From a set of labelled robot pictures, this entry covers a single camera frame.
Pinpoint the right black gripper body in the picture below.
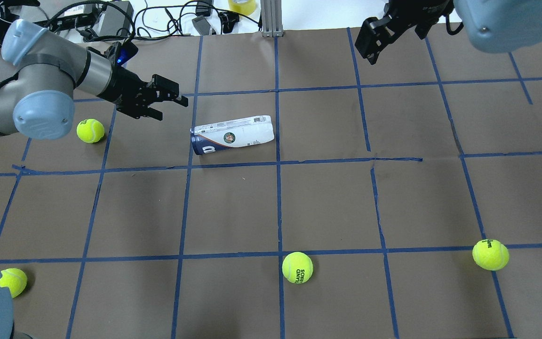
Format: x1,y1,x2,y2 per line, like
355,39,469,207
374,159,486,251
386,0,454,31

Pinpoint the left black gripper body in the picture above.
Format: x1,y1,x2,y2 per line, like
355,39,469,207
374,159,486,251
107,66,153,119

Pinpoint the white tennis ball can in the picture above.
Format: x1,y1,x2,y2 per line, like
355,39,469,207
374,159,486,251
190,115,275,156

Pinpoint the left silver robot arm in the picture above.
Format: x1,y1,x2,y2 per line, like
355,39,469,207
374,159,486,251
0,19,189,140

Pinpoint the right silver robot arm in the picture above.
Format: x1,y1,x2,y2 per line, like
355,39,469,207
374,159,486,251
354,0,542,65

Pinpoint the far tennis ball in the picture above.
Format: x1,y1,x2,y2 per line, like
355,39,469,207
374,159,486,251
76,119,105,144

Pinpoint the centre back tennis ball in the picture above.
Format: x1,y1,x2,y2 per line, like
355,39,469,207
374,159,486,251
282,252,314,284

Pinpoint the tennis ball near base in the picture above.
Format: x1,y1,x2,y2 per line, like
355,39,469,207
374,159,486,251
0,268,28,298
472,239,510,272

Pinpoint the black power brick top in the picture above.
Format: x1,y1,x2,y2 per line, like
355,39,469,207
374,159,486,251
94,6,131,41

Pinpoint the yellow tape roll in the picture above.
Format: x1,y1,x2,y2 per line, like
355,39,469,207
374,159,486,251
228,0,257,16

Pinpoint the aluminium frame post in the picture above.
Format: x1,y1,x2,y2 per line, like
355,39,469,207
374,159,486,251
260,0,284,37

